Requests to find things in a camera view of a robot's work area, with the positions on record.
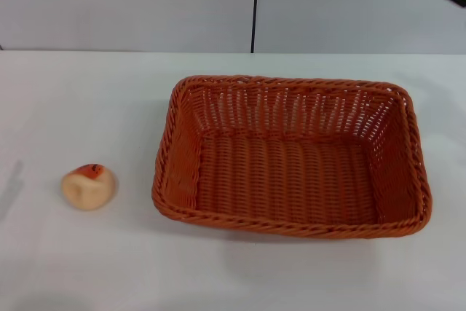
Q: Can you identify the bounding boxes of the orange woven plastic basket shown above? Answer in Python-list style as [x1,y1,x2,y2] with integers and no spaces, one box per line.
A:
[151,74,434,243]

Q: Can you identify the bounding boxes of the black vertical wall divider strip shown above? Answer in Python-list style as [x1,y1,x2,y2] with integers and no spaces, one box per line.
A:
[250,0,261,54]

